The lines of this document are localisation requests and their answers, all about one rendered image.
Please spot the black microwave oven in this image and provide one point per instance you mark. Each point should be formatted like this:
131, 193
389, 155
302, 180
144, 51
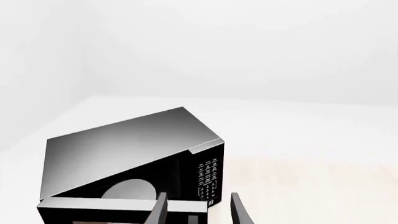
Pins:
124, 154

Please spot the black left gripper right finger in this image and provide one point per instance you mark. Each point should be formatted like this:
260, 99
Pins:
238, 211

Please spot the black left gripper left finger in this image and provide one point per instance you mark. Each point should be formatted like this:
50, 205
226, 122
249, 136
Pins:
160, 211

